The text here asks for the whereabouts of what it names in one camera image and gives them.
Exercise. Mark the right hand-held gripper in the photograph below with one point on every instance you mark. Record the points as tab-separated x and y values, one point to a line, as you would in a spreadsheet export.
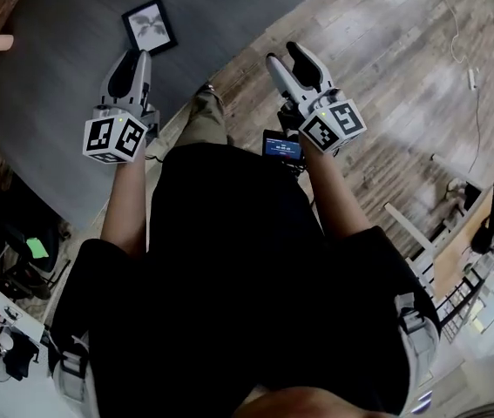
331	122

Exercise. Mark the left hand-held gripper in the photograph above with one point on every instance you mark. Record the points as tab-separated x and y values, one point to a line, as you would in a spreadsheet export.
113	135

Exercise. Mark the black framed picture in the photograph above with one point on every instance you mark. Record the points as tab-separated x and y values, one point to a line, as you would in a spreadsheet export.
149	26

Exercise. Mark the person's left forearm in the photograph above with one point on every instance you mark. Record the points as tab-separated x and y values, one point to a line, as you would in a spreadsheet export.
126	203

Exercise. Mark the person's right forearm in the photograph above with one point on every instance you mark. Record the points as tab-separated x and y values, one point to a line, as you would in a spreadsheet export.
333	194

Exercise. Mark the dark grey round table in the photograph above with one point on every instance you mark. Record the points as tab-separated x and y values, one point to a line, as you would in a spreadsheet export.
63	50

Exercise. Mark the small black screen device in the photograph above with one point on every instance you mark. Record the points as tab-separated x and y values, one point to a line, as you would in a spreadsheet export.
282	147

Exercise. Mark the person's left shoe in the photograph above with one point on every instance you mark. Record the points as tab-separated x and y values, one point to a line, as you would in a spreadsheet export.
207	90

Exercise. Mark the person's olive trousers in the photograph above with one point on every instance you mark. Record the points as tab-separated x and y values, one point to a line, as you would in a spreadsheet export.
205	120

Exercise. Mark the white power strip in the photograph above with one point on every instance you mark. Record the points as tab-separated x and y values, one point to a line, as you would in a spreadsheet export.
472	78

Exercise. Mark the green sticky note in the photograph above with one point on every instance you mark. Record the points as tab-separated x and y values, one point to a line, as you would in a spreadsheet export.
37	248

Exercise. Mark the black office chair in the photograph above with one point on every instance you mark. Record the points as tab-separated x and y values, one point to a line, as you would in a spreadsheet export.
7	233

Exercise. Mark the person's black shirt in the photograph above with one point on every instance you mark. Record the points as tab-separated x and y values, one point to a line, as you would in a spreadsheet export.
238	277

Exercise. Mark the light wooden table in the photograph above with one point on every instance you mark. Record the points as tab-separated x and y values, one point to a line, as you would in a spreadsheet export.
455	255

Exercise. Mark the black backpack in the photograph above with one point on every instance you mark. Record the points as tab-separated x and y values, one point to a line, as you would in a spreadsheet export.
488	220

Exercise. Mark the small white table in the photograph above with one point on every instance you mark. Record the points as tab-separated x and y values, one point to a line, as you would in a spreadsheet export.
2	303

